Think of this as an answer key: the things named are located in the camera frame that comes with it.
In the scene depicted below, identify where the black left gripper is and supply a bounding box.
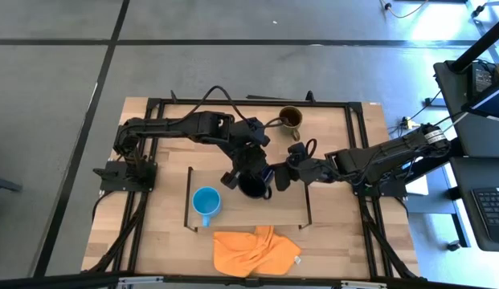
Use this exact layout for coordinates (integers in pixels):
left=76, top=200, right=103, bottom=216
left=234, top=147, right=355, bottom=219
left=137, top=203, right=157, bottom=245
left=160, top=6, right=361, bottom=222
left=220, top=136, right=277, bottom=191

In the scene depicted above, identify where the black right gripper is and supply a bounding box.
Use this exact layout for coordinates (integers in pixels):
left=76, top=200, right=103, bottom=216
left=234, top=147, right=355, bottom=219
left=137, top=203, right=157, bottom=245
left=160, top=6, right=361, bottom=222
left=273, top=141, right=335, bottom=193

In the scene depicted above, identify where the black mug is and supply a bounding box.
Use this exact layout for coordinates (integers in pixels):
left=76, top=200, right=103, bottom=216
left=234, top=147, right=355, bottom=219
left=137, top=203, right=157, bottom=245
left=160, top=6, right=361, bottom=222
left=236, top=172, right=273, bottom=201

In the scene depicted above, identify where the blue mug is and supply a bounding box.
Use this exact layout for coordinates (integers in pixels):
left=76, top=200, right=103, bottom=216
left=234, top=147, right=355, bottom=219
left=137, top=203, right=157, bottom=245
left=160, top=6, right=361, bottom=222
left=191, top=186, right=223, bottom=229

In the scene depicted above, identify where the wooden shelf with black legs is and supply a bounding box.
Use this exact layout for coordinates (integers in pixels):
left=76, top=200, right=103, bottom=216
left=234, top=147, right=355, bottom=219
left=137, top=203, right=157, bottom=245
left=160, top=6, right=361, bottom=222
left=183, top=164, right=313, bottom=233

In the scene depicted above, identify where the olive green mug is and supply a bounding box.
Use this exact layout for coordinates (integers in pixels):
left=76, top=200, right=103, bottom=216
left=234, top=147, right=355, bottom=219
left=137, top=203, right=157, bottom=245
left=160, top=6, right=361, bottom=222
left=277, top=105, right=304, bottom=142

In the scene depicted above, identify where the orange fleece cloth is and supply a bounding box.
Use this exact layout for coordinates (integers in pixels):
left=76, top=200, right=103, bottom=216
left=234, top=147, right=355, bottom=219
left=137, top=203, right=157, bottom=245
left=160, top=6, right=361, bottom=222
left=212, top=225, right=303, bottom=279

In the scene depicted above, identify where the dark grey desk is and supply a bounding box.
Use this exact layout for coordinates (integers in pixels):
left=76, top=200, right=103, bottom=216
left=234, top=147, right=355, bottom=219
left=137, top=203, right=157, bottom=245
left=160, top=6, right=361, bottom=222
left=433, top=59, right=499, bottom=253

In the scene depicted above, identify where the black keyboard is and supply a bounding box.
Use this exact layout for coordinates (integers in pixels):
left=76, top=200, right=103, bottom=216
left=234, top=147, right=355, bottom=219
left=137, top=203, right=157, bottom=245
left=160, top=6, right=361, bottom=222
left=472, top=187, right=499, bottom=244

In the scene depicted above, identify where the black electronics box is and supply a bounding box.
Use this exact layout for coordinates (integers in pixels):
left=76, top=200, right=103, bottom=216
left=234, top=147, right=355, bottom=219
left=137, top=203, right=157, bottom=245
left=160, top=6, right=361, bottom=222
left=468, top=62, right=495, bottom=100

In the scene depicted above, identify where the black bottom beam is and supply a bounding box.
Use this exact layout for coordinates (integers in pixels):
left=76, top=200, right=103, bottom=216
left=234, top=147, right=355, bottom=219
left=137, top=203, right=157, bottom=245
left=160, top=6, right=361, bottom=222
left=0, top=271, right=499, bottom=289

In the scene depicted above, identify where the black diagonal pole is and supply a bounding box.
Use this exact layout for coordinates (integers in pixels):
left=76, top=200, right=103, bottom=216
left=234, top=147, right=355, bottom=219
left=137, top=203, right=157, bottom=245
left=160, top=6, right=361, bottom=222
left=449, top=15, right=499, bottom=74

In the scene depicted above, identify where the grey chair foot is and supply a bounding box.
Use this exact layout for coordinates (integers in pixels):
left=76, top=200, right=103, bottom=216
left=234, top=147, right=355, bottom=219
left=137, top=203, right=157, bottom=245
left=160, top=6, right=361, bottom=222
left=0, top=175, right=23, bottom=193

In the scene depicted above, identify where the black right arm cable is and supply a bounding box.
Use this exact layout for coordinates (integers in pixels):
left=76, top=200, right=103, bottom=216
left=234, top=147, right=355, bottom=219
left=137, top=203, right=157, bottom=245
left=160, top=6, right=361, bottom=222
left=303, top=138, right=319, bottom=160

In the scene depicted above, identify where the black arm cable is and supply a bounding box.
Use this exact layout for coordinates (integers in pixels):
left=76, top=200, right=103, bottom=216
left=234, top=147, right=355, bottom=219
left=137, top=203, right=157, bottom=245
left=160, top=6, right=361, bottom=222
left=174, top=85, right=284, bottom=129
left=303, top=138, right=319, bottom=160

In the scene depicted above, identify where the black metal table frame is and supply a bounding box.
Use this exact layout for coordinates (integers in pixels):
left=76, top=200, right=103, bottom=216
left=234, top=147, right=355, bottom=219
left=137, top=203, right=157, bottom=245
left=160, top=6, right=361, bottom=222
left=82, top=96, right=427, bottom=284

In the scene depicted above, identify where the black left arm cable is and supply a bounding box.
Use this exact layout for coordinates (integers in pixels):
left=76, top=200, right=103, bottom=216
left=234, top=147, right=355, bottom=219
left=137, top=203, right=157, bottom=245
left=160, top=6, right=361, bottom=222
left=174, top=85, right=284, bottom=129

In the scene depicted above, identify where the black floor cable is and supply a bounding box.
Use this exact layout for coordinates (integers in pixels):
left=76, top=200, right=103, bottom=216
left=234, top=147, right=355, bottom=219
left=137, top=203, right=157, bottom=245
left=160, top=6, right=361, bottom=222
left=379, top=0, right=430, bottom=19

